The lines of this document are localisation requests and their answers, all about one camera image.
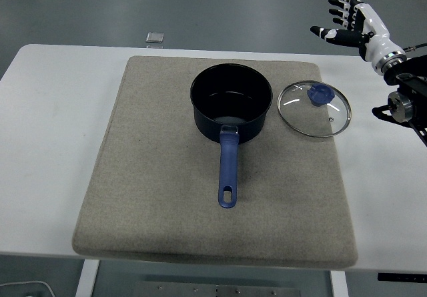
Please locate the grey metal plate with screws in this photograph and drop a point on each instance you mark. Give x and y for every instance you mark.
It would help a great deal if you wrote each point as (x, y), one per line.
(183, 292)

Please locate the white table leg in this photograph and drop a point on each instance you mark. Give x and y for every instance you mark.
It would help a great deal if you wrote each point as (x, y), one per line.
(339, 285)
(86, 280)

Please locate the small silver floor plate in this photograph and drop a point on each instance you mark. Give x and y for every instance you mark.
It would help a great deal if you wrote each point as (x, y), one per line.
(155, 37)

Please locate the beige fabric mat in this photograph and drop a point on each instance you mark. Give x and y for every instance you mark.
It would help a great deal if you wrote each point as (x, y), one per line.
(150, 177)

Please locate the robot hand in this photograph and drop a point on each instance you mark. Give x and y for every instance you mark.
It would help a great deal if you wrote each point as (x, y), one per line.
(377, 40)

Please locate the black table control panel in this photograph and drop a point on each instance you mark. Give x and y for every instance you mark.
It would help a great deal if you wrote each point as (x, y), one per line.
(403, 277)

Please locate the glass pot lid blue knob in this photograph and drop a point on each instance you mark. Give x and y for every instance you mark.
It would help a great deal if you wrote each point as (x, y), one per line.
(319, 94)

